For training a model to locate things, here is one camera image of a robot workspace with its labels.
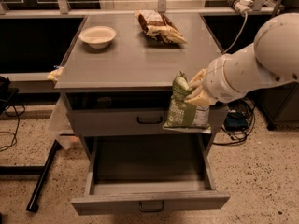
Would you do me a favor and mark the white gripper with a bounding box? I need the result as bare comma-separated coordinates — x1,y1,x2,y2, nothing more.
184,54,249,106

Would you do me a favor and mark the green jalapeno chip bag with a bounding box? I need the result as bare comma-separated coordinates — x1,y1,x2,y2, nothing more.
163,71,209,132

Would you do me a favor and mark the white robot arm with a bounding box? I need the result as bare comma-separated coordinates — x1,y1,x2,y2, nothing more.
184,13,299,106

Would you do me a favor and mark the brown chip bag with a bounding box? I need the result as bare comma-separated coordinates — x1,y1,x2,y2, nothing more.
135,10,187,44

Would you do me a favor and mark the grey drawer cabinet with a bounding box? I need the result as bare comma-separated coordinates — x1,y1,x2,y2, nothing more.
56,13,221,154

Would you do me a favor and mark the grey top drawer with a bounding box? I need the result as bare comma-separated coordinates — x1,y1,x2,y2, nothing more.
64,91,231,137

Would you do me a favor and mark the grey open middle drawer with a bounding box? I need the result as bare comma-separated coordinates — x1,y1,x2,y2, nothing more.
72,133,230,215

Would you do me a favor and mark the white power strip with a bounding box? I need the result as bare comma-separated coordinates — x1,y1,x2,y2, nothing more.
226,0,252,16

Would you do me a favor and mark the white paper bowl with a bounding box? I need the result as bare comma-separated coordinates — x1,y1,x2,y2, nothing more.
79,26,117,49

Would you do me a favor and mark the black metal stand leg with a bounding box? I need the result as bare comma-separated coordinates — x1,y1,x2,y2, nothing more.
0,140,62,213

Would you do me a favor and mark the black cable bundle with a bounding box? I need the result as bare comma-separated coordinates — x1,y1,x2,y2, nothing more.
212,95,256,147

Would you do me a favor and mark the white power cable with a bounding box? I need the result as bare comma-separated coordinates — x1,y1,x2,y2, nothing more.
221,10,249,55

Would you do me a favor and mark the grey metal rail frame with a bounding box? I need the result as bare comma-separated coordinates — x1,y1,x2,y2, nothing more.
0,0,291,95

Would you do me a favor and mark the black floor cable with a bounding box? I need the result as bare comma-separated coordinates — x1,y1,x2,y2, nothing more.
0,103,26,153

